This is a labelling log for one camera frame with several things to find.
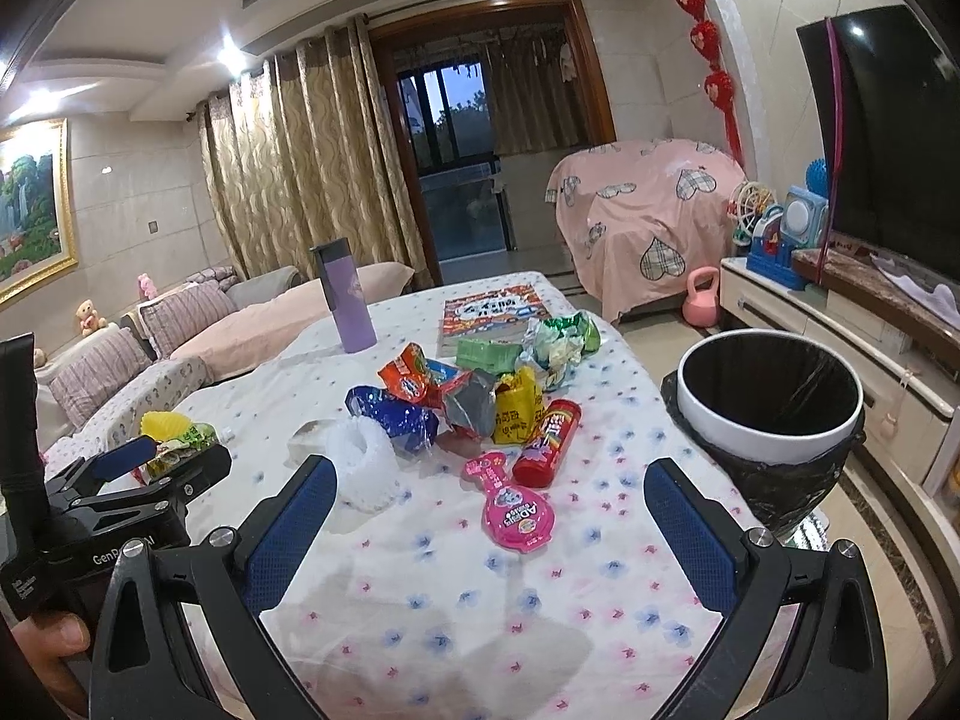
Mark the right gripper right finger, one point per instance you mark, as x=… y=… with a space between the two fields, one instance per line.
x=832 y=663

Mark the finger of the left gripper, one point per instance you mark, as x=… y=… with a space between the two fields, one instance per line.
x=117 y=462
x=192 y=476

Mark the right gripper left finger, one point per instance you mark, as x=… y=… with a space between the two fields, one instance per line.
x=146 y=663

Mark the white foam fruit net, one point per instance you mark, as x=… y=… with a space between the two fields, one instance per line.
x=368 y=475

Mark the pink AD drink pouch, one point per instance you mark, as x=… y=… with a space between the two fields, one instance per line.
x=516 y=518

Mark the green carton box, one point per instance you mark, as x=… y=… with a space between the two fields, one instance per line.
x=494 y=357

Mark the white trash bin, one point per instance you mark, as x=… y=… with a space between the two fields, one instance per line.
x=769 y=396

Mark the person's left hand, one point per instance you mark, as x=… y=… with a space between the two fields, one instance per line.
x=47 y=642

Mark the striped pink cushion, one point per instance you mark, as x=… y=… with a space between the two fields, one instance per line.
x=112 y=358

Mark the pink sofa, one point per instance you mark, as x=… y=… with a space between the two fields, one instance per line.
x=198 y=335

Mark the teddy bear toy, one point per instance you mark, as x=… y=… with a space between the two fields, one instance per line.
x=88 y=318

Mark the purple water bottle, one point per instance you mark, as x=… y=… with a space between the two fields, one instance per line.
x=342 y=292

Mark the blue snack wrapper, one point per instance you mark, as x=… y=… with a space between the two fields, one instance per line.
x=411 y=427

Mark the orange snack wrapper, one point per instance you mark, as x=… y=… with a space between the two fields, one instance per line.
x=417 y=379

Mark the framed landscape painting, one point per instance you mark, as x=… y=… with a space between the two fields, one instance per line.
x=38 y=224

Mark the silver foil wrapper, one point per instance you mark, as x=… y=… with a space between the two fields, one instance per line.
x=469 y=403

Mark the floral white tablecloth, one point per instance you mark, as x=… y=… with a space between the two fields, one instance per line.
x=414 y=612

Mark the yellow snack bag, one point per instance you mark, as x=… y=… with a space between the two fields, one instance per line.
x=519 y=404

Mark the gold curtain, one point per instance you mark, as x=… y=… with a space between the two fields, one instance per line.
x=300 y=152

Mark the red candy tube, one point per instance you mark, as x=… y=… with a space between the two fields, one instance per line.
x=537 y=464

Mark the white TV cabinet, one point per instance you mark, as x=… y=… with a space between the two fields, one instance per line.
x=911 y=409

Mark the children's book stack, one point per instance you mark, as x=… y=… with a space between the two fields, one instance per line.
x=501 y=314

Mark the pink kettlebell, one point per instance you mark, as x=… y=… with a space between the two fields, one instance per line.
x=701 y=306

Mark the crushed green can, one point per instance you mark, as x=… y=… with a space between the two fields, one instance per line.
x=553 y=347

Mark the blue toy set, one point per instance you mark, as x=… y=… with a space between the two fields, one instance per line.
x=769 y=232

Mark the pink heart cover cloth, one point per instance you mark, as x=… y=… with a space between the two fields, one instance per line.
x=639 y=216

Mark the pink hula hoop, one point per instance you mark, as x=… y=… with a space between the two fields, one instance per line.
x=836 y=166

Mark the black television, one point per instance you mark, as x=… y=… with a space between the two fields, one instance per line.
x=898 y=190

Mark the red lantern decoration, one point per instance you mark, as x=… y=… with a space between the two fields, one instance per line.
x=719 y=86

